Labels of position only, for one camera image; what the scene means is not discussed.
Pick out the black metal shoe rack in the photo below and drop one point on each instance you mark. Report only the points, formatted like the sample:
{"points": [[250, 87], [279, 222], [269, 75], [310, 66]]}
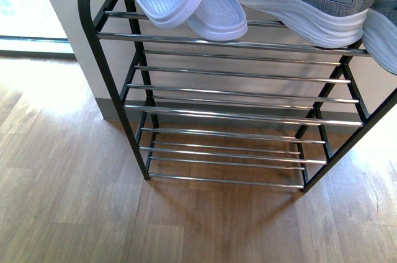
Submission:
{"points": [[271, 114]]}

